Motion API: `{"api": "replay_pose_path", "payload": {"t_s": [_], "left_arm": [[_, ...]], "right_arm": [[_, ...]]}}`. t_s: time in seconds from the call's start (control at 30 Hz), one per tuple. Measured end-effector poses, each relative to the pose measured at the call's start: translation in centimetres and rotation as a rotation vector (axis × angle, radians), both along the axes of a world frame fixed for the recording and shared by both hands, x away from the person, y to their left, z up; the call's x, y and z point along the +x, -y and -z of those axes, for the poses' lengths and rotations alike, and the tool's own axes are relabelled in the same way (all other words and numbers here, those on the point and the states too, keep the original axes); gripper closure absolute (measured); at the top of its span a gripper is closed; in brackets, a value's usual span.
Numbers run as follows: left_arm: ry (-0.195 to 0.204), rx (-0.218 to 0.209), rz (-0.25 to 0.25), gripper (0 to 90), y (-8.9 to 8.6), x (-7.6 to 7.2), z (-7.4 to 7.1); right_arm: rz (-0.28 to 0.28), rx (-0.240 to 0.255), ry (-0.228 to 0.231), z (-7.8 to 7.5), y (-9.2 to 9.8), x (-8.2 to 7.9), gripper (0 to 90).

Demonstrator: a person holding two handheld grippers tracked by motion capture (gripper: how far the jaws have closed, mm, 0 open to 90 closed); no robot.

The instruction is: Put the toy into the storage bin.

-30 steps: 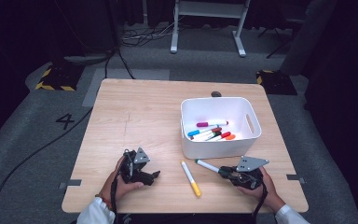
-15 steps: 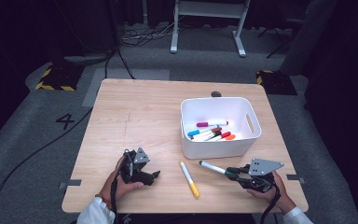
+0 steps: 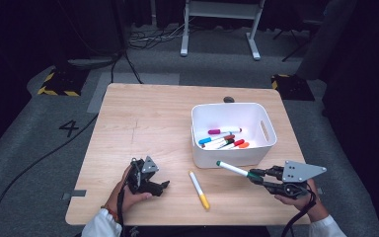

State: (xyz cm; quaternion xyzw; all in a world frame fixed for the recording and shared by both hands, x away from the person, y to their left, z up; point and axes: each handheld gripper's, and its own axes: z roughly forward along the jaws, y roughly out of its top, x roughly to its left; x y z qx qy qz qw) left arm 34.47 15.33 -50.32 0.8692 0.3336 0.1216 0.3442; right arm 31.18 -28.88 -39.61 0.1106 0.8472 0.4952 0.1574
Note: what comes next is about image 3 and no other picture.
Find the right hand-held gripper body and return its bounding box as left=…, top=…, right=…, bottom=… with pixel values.
left=269, top=160, right=328, bottom=200

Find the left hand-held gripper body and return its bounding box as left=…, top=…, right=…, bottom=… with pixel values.
left=126, top=155, right=161, bottom=196

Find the dark green marker pen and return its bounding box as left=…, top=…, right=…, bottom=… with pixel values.
left=215, top=160, right=265, bottom=185

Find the white plastic storage bin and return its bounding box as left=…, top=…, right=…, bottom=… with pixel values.
left=190, top=102, right=278, bottom=170

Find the black marker pen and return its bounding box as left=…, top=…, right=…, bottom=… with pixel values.
left=214, top=138, right=236, bottom=150

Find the yellow marker pen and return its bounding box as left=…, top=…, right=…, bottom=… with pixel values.
left=189, top=170, right=211, bottom=211

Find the brown marker pen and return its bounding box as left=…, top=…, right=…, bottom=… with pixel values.
left=205, top=134, right=236, bottom=149

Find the light blue marker pen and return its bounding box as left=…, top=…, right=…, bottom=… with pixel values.
left=197, top=132, right=232, bottom=146

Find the magenta marker pen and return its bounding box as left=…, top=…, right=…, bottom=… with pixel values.
left=207, top=127, right=244, bottom=136

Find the person's left hand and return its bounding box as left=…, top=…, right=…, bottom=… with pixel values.
left=105, top=164, right=153, bottom=213

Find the person's right hand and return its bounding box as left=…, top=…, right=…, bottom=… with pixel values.
left=274, top=179, right=331, bottom=223

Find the black tripod stand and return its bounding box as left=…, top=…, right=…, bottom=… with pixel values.
left=271, top=18, right=320, bottom=63

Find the grey stand base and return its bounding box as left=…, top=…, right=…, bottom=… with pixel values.
left=67, top=53, right=123, bottom=71

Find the grey curtain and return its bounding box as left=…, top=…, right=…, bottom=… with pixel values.
left=295, top=0, right=359, bottom=81

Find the left hand-held gripper black cable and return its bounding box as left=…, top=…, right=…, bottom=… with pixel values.
left=115, top=184, right=128, bottom=237

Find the hand-held gripper black cable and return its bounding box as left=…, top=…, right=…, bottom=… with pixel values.
left=280, top=191, right=317, bottom=237
left=115, top=184, right=128, bottom=237

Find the right hand-held gripper black cable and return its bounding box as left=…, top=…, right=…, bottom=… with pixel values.
left=280, top=191, right=317, bottom=237

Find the orange bracelet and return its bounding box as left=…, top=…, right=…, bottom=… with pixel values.
left=101, top=204, right=119, bottom=221

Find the black yellow striped base plate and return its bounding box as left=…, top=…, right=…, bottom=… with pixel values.
left=270, top=73, right=316, bottom=102
left=37, top=64, right=91, bottom=98

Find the thin black cable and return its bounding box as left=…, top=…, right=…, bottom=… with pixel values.
left=110, top=48, right=143, bottom=85

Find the long black floor cable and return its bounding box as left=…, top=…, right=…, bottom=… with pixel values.
left=0, top=113, right=100, bottom=237

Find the bundle of floor cables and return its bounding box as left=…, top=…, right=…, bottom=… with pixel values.
left=127, top=19, right=191, bottom=51

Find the white desk frame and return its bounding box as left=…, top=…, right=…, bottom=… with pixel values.
left=180, top=0, right=266, bottom=61

